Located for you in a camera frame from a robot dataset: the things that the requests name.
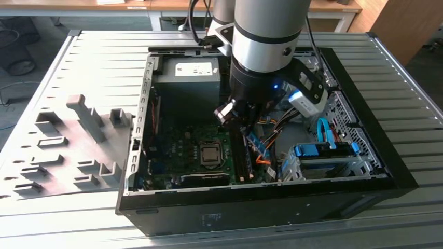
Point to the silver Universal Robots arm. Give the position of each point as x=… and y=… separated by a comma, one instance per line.
x=266, y=39

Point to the black RAM slot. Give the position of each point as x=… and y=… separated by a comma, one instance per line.
x=239, y=160

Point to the grey power supply unit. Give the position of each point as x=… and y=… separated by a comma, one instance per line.
x=194, y=79

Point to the silver CPU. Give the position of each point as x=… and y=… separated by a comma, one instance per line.
x=209, y=154

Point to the blue disk carrier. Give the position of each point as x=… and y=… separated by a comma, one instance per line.
x=306, y=151

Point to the green motherboard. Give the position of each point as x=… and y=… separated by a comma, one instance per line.
x=181, y=153

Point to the black disk drive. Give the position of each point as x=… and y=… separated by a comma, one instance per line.
x=335, y=151

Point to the grey metal disk bay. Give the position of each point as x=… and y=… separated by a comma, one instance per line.
x=325, y=162

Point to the black expansion card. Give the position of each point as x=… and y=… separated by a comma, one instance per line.
x=205, y=180

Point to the black PC case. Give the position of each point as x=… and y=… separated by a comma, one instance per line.
x=242, y=212

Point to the wooden cabinet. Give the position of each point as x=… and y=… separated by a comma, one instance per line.
x=409, y=26

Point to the white paper sheet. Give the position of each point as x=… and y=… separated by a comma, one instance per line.
x=111, y=2

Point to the grey parts rack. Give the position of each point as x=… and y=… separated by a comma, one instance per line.
x=86, y=155

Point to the black chair base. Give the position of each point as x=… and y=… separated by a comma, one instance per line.
x=437, y=46

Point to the wooden desk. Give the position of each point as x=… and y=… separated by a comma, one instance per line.
x=70, y=5

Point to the black wheeled bin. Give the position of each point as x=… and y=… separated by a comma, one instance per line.
x=18, y=52

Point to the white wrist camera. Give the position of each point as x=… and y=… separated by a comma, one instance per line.
x=305, y=105

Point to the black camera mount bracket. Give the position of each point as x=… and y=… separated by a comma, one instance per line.
x=307, y=77

